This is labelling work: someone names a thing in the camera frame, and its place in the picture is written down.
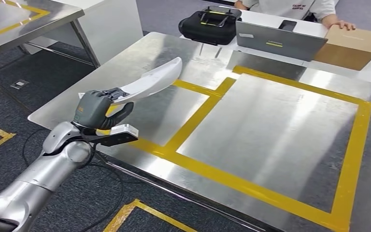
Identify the stainless steel table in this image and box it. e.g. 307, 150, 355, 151
0, 0, 101, 70

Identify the white curved plastic part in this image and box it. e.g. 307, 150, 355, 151
77, 57, 184, 106

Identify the metal floor outlet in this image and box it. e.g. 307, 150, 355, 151
10, 78, 29, 90

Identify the brown cardboard box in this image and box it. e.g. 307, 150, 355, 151
313, 24, 371, 72

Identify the stainless steel workbench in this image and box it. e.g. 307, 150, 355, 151
28, 31, 371, 232

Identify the grey laptop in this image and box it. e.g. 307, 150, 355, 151
235, 20, 329, 62

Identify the person's left hand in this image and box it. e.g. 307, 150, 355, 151
329, 19, 357, 31

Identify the person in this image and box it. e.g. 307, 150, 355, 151
234, 0, 357, 31

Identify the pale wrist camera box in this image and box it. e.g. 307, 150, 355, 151
82, 123, 140, 148

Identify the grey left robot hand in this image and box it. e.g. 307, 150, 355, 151
73, 87, 135, 131

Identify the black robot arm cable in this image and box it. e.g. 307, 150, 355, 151
76, 141, 125, 232

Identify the black carrying case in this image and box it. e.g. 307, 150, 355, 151
178, 5, 243, 46

